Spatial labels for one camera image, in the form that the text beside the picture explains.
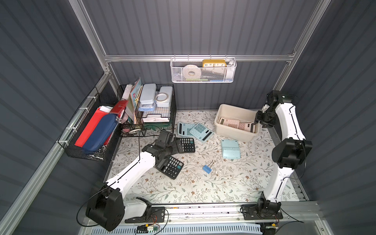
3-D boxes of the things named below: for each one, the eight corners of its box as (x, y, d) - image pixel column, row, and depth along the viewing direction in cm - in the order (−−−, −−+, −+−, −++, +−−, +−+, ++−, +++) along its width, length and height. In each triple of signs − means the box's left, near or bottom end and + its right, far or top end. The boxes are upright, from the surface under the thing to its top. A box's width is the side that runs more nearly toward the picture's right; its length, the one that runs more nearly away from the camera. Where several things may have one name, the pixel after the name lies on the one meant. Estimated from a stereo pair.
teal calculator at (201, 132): (189, 133, 109) (189, 130, 106) (198, 124, 114) (198, 121, 112) (204, 143, 103) (205, 140, 101) (213, 133, 109) (213, 130, 106)
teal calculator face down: (222, 158, 95) (223, 156, 93) (220, 142, 104) (221, 139, 101) (241, 158, 95) (242, 156, 93) (237, 142, 104) (238, 139, 101)
